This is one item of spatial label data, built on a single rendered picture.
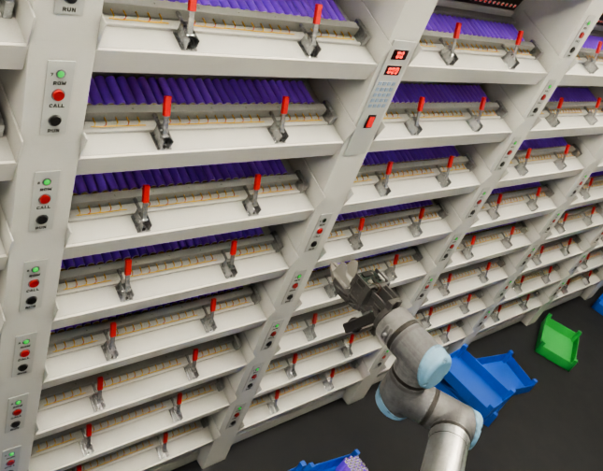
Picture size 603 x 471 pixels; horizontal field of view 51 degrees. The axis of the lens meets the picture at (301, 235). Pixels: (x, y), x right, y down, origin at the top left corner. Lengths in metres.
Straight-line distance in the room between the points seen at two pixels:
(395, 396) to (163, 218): 0.64
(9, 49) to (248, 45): 0.41
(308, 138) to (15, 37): 0.65
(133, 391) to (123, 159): 0.77
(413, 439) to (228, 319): 1.27
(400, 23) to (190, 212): 0.57
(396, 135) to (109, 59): 0.79
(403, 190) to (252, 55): 0.76
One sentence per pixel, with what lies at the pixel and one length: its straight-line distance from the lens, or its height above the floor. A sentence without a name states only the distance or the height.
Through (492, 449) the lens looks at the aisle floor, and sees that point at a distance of 2.92.
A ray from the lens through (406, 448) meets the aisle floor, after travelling 2.68.
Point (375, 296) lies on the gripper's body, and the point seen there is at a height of 1.06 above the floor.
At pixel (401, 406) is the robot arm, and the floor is 0.91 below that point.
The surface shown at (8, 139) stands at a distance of 1.07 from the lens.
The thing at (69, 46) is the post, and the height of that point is 1.51.
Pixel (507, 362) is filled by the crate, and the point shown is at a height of 0.01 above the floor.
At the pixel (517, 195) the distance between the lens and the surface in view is 2.51.
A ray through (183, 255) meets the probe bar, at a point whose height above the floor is 0.98.
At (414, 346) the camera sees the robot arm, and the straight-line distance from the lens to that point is 1.38.
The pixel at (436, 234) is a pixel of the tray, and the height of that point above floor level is 0.93.
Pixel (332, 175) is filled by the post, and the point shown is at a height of 1.22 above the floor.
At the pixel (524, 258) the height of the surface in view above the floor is 0.65.
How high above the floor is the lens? 1.90
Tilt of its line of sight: 34 degrees down
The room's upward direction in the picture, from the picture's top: 23 degrees clockwise
